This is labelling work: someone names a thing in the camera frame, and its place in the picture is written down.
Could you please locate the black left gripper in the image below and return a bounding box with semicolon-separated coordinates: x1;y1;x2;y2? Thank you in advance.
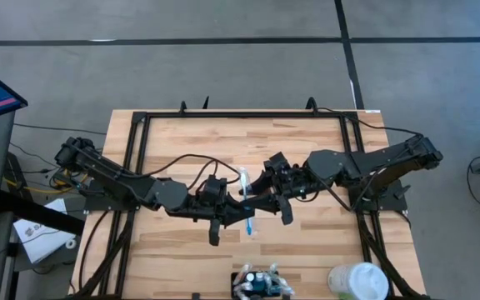
185;191;257;247

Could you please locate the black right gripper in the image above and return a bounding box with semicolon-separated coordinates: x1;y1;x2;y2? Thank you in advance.
242;162;308;227

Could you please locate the black wire basket organizer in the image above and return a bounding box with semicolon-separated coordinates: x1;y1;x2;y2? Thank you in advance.
230;270;282;300

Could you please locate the white lidded wipes canister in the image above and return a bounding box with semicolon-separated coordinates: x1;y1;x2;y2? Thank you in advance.
327;262;389;300

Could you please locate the black stand leg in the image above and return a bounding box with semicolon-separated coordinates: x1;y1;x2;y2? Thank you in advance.
0;189;86;236

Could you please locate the white printed box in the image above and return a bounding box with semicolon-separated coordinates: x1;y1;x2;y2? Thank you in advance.
12;197;77;265

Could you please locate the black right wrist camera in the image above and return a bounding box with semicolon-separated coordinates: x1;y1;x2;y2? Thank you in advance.
267;151;290;173

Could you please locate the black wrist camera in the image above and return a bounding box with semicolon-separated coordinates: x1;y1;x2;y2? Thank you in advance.
202;174;228;197
267;151;290;173

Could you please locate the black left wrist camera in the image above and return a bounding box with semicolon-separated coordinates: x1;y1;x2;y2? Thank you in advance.
202;174;228;197

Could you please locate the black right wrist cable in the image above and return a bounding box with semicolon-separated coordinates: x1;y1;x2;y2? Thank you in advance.
296;164;356;212

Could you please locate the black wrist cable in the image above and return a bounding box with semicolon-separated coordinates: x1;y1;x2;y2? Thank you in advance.
131;153;243;197
296;164;356;212

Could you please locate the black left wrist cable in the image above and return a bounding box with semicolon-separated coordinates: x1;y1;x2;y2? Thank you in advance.
131;153;243;197

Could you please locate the black metal table frame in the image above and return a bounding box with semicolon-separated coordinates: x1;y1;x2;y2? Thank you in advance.
67;108;433;300

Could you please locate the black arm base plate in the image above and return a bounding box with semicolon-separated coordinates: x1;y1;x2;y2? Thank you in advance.
83;182;143;213
347;177;408;213

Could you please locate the long black arm cable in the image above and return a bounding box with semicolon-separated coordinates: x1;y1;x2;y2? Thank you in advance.
317;107;425;138

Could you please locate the thick black curved cable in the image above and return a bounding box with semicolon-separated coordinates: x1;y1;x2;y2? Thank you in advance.
77;209;112;293

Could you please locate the thin black floor cable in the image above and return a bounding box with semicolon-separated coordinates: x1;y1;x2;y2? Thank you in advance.
9;142;58;167
12;122;108;136

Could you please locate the yellow cable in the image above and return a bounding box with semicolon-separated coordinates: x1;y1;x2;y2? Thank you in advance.
2;166;88;196

